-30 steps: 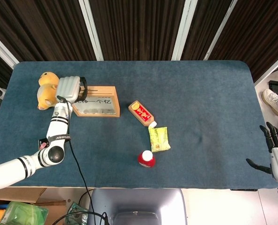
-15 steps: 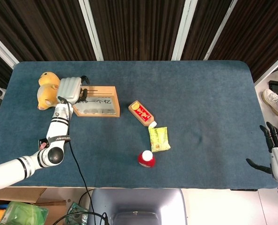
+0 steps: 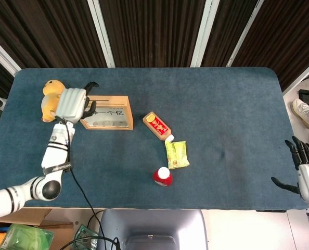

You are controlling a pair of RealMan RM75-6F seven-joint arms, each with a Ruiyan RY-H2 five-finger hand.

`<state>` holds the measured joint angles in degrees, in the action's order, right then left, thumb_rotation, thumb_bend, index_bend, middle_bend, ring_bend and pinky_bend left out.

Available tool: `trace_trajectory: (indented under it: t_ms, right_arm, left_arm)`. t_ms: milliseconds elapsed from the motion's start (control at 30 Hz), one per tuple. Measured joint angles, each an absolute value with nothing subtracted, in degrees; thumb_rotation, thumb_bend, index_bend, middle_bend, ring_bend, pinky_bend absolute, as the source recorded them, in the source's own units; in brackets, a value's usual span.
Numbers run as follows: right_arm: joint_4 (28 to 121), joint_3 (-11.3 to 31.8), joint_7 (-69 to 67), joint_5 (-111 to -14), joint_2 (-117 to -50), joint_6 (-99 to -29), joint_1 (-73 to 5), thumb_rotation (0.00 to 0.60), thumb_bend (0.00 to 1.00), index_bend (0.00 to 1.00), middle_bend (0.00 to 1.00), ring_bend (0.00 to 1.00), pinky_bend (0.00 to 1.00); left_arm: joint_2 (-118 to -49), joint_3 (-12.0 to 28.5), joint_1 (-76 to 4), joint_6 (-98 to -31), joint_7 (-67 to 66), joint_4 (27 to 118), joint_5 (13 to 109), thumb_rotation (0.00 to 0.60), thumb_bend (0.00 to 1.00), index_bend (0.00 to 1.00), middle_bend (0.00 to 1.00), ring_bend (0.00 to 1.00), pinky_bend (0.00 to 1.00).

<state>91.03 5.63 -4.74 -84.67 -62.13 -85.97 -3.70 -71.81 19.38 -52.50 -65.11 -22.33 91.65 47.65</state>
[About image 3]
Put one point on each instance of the silver coin pile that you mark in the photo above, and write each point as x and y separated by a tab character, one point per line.
110	123

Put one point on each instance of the brown cardboard box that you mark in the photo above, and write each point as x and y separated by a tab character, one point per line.
37	216

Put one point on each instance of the white partition post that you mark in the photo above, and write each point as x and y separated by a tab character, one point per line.
244	34
101	31
202	31
1	52
300	75

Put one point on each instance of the green plastic bag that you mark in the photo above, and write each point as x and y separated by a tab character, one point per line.
27	237

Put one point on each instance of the blue table cloth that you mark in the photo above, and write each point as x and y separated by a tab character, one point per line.
222	104

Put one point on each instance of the green printed packet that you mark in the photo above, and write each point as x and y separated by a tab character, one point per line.
83	233

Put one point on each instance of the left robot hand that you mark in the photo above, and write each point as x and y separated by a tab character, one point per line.
71	104

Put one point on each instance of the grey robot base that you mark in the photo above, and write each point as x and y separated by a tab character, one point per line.
152	224

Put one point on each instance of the yellow green snack packet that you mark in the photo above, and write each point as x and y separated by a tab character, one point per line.
178	153

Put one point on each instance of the red ketchup bottle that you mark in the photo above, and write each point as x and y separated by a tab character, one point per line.
162	179

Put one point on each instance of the wooden frame money box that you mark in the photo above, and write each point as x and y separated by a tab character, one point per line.
118	104

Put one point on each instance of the yellow plush toy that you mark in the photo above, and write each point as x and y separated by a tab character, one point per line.
49	104

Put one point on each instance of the white sneaker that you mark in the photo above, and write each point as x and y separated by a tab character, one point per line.
301	109

